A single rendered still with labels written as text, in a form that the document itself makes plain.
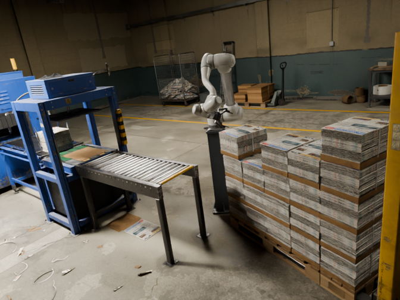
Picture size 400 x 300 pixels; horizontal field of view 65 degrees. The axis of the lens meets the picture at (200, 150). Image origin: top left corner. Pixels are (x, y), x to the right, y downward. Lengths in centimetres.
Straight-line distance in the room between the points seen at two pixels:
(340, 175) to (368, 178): 16
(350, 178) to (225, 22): 905
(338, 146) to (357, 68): 714
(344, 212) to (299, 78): 766
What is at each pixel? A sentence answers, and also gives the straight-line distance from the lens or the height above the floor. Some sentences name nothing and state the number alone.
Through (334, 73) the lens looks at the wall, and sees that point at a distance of 941.
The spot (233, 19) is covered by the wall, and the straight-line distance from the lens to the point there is 1065.
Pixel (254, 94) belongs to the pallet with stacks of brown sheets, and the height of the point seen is 38.
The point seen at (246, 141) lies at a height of 99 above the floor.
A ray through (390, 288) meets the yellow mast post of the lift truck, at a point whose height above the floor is 52.
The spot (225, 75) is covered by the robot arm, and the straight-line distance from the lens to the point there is 315.
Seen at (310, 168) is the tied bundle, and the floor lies 97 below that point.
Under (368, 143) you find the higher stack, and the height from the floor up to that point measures 121.
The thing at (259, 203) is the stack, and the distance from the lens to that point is 297.
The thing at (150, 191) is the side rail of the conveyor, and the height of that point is 74.
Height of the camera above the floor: 191
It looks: 18 degrees down
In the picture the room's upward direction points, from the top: 7 degrees counter-clockwise
